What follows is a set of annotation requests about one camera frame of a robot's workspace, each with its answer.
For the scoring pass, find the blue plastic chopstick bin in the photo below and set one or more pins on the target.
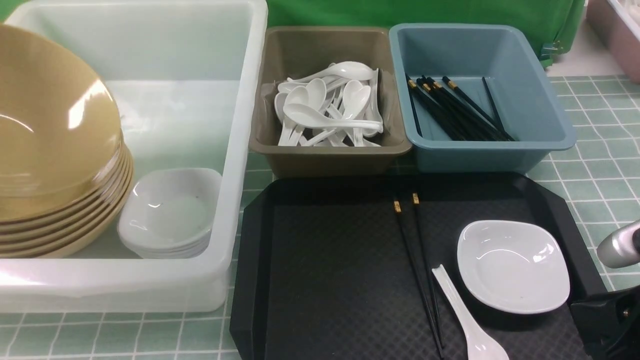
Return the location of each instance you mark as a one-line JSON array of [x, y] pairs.
[[468, 54]]

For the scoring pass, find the stacked white sauce dishes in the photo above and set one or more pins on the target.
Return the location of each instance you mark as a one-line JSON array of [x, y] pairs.
[[170, 213]]

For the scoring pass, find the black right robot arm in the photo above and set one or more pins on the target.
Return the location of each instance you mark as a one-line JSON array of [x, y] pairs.
[[621, 248]]

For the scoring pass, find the brown plastic spoon bin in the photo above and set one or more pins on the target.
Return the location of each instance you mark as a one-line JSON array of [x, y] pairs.
[[298, 51]]

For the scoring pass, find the black chopstick gold band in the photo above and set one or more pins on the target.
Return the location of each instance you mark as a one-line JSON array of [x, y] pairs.
[[428, 269], [416, 275]]

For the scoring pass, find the green cloth backdrop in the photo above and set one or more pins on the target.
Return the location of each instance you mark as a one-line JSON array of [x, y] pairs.
[[425, 15]]

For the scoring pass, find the white soup spoon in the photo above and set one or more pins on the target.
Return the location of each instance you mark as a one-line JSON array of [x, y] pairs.
[[480, 345]]

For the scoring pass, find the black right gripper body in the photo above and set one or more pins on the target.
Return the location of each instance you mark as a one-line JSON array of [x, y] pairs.
[[609, 324]]

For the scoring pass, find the pile of white spoons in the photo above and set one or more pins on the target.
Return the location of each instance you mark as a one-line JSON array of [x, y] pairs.
[[345, 94]]

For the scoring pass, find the pink plastic bin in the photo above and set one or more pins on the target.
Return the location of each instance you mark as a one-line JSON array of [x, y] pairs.
[[616, 24]]

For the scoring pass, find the large white plastic bin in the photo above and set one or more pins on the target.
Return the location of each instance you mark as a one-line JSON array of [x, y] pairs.
[[166, 124]]

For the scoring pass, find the white square sauce dish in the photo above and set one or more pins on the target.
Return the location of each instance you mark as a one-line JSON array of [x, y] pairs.
[[514, 267]]

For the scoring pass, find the black serving tray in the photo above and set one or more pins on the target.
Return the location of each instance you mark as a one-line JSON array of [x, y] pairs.
[[323, 272]]

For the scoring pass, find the bundle of black chopsticks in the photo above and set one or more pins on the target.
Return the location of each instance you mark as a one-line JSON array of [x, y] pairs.
[[455, 112]]

